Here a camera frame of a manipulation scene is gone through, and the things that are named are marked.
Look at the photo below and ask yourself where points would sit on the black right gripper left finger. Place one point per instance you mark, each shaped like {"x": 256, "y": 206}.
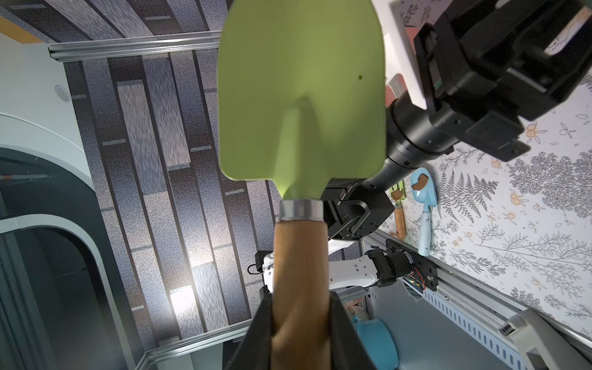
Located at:
{"x": 255, "y": 350}

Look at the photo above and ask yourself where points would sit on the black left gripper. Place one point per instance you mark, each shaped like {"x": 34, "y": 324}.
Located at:
{"x": 485, "y": 68}

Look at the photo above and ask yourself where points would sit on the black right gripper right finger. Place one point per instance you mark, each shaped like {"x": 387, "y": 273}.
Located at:
{"x": 347, "y": 350}

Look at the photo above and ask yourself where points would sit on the blue trowel with soil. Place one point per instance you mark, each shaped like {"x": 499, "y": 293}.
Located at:
{"x": 424, "y": 192}

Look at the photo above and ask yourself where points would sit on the green hand rake wooden handle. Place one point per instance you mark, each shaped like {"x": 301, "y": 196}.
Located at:
{"x": 398, "y": 196}

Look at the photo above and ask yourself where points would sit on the green trowel brown handle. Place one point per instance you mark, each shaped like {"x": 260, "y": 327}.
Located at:
{"x": 301, "y": 102}

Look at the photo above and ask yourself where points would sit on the white green hand brush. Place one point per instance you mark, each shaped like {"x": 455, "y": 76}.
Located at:
{"x": 401, "y": 66}

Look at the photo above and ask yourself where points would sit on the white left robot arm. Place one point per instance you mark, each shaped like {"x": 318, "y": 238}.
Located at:
{"x": 354, "y": 209}

